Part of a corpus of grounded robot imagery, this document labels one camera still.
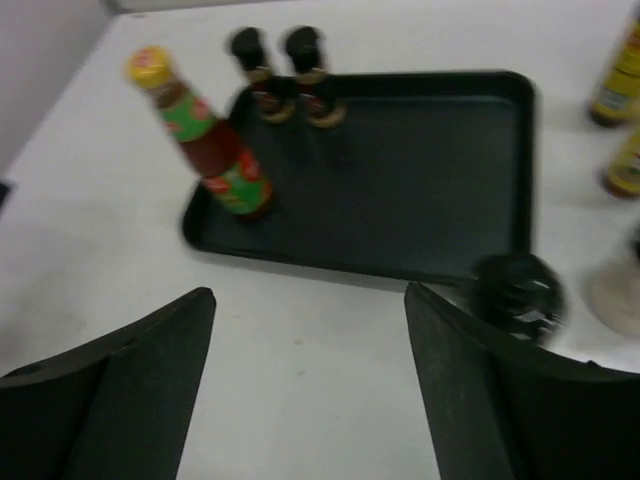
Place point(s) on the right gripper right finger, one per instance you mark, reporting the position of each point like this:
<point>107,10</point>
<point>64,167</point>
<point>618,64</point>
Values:
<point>502,408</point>

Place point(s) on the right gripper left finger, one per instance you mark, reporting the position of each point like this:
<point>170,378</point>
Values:
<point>117,407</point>

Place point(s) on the clear shaker jar white powder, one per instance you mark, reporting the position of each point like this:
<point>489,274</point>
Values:
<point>519,294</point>
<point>611,288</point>

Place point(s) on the brown sauce bottle yellow label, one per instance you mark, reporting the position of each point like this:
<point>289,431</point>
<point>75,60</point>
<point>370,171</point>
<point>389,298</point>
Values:
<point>615,97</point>
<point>621,175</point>

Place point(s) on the red sauce bottle yellow cap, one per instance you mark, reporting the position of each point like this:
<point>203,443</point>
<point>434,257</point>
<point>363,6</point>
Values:
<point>225,164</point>

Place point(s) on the small spice jar black cap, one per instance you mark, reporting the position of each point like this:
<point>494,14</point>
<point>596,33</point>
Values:
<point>315,85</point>
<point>274,100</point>

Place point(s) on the black plastic tray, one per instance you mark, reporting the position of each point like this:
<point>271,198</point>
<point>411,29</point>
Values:
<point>427,174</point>

